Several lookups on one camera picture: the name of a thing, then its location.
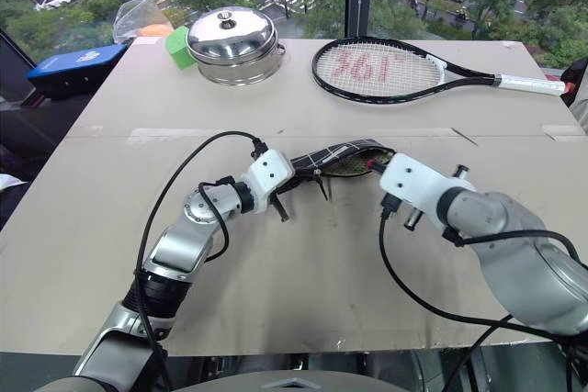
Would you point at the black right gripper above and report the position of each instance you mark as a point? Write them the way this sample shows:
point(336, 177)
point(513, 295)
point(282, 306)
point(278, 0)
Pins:
point(383, 166)

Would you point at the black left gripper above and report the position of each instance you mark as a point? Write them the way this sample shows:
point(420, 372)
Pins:
point(301, 177)

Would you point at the red marker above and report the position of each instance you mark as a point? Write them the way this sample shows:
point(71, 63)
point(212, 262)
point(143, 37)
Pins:
point(371, 164)

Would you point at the black grid pouch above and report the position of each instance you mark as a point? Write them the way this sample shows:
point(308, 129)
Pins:
point(340, 151)

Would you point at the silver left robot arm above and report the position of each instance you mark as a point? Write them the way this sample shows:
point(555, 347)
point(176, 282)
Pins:
point(179, 245)

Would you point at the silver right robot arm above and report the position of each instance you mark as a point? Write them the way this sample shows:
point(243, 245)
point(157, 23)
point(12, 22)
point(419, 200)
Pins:
point(528, 263)

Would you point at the black and white tennis racket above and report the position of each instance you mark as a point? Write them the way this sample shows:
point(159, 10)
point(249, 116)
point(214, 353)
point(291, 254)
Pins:
point(376, 71)

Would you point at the steel pot with lid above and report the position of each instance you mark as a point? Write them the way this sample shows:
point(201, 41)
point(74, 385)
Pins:
point(233, 43)

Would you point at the grey rounded robot torso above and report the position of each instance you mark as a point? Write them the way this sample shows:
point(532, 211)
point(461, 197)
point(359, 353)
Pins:
point(257, 382)

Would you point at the green foam block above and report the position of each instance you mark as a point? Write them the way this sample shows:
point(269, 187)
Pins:
point(178, 48)

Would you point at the red and black object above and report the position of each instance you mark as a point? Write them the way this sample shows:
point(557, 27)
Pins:
point(576, 77)

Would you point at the clear plastic bag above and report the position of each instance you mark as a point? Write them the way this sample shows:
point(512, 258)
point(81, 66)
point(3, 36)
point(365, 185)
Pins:
point(138, 18)

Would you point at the blue flat box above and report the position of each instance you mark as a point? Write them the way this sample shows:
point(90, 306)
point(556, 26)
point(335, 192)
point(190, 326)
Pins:
point(75, 68)

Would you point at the white car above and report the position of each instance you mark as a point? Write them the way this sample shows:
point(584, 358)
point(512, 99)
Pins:
point(53, 0)

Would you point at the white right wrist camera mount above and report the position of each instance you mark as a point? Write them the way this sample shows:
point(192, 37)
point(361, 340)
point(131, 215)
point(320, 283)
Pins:
point(411, 181)

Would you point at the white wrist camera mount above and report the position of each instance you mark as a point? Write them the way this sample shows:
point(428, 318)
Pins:
point(268, 176)
point(411, 181)

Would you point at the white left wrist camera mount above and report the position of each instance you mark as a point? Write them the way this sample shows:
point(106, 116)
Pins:
point(268, 176)

